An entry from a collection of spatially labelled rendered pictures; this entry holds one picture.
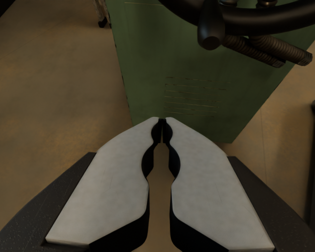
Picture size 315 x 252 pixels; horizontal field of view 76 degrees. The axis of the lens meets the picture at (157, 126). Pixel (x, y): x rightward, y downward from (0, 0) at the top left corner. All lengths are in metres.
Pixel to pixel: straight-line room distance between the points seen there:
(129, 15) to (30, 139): 0.76
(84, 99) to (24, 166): 0.39
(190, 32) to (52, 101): 0.82
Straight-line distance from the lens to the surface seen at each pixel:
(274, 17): 0.27
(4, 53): 1.52
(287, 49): 0.40
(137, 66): 0.57
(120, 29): 0.51
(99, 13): 1.43
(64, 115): 1.06
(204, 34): 0.20
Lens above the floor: 0.82
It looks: 61 degrees down
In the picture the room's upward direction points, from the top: straight up
